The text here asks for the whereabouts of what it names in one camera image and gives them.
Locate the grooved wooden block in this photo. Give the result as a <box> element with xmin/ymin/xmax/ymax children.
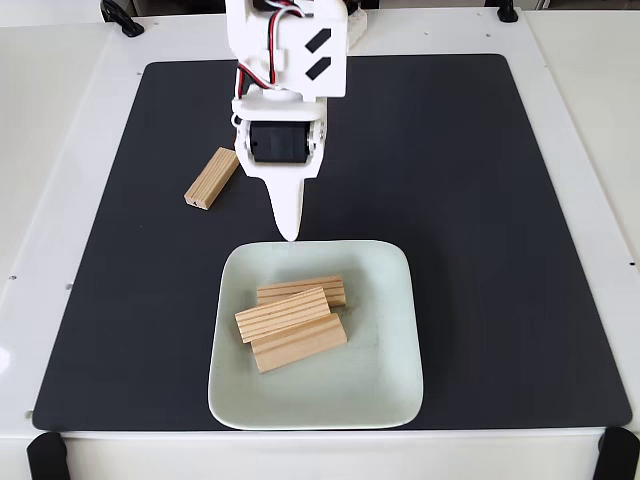
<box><xmin>183</xmin><ymin>146</ymin><xmax>241</xmax><ymax>213</ymax></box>
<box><xmin>234</xmin><ymin>286</ymin><xmax>332</xmax><ymax>345</ymax></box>

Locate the pale green square plate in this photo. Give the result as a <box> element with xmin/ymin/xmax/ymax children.
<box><xmin>207</xmin><ymin>239</ymin><xmax>425</xmax><ymax>431</ymax></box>

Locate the red white black cable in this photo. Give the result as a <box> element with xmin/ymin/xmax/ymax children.
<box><xmin>230</xmin><ymin>0</ymin><xmax>316</xmax><ymax>144</ymax></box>

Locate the black rubber mat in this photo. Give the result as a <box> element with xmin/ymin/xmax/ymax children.
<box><xmin>31</xmin><ymin>53</ymin><xmax>634</xmax><ymax>432</ymax></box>

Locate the wooden block with stepped edge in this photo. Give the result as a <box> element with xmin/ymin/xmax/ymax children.
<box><xmin>249</xmin><ymin>312</ymin><xmax>349</xmax><ymax>375</ymax></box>

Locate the wooden block with dark grooves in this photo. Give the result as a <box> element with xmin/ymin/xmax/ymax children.
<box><xmin>256</xmin><ymin>274</ymin><xmax>348</xmax><ymax>308</ymax></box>

